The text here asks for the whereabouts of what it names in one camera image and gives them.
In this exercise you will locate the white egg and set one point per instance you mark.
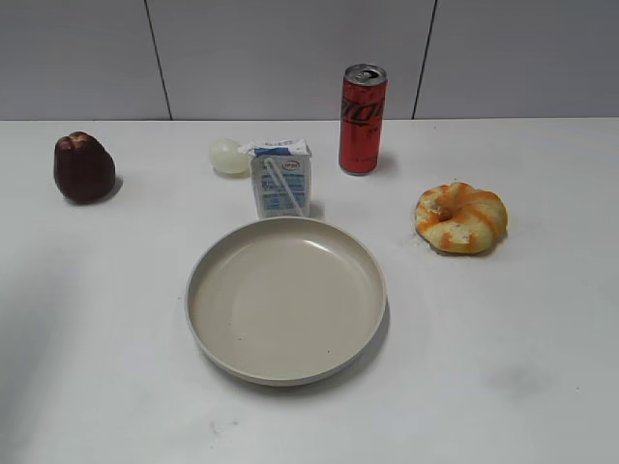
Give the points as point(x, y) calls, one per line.
point(226, 158)

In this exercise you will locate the beige round plate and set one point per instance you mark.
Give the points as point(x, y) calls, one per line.
point(285, 301)

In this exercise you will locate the blue white milk carton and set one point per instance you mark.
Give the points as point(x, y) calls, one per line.
point(280, 177)

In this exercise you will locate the orange glazed bread bun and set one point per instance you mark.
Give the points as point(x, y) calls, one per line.
point(460, 219)

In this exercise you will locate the dark red wax apple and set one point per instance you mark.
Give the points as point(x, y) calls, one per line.
point(83, 170)

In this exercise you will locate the red soda can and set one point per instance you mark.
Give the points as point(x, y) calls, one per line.
point(361, 116)

